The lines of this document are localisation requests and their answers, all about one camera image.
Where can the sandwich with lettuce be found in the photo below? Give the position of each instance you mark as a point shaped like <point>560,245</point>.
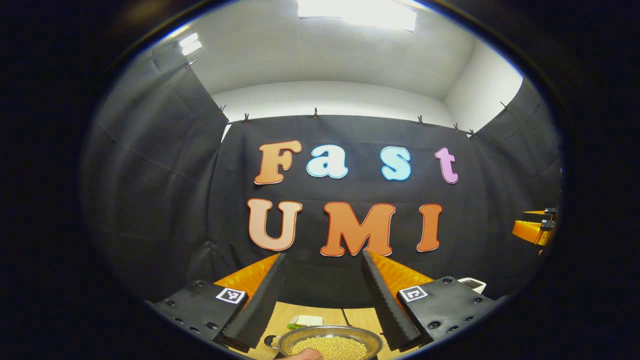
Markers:
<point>306,321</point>

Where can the pile of soybeans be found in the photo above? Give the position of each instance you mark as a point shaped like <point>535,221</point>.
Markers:
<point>335,347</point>

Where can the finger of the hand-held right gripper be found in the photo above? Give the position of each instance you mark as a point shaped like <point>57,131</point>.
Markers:
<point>527,231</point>
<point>550,214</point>

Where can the large ceiling light panel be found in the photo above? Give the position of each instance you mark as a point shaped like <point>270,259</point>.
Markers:
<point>357,12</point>

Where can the row of backdrop clips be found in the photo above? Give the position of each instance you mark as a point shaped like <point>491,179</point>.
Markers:
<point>315,113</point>

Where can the small ceiling light panel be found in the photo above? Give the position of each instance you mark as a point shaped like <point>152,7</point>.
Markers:
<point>190,44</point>

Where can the black backdrop cloth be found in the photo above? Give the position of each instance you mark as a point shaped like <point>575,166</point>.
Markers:
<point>325,280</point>

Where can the white toaster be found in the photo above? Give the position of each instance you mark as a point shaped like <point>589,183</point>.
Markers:
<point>474,285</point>

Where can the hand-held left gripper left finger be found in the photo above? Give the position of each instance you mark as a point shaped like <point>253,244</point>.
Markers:
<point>265,300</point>

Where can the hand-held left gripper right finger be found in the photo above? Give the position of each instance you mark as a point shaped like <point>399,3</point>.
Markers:
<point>385,310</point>

